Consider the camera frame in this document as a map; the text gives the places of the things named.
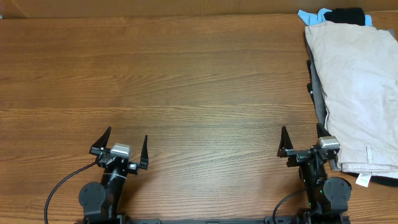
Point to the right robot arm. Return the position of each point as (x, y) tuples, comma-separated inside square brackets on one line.
[(327, 196)]

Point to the black garment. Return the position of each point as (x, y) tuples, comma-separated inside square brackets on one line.
[(353, 15)]

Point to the beige shorts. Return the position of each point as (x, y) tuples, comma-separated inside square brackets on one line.
[(357, 67)]

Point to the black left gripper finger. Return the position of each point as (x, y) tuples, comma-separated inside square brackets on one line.
[(144, 160), (103, 140)]

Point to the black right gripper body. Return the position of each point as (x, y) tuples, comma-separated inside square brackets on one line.
[(298, 157)]

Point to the grey shorts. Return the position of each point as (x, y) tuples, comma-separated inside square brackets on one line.
[(319, 104)]

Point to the light blue garment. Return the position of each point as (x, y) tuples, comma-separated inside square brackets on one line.
[(311, 19)]

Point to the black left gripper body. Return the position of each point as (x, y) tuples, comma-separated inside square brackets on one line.
[(132, 167)]

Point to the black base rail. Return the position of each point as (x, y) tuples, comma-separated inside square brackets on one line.
[(266, 220)]

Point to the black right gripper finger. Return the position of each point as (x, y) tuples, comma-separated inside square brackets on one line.
[(321, 131), (285, 146)]

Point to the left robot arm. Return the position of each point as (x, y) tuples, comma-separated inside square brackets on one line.
[(100, 200)]

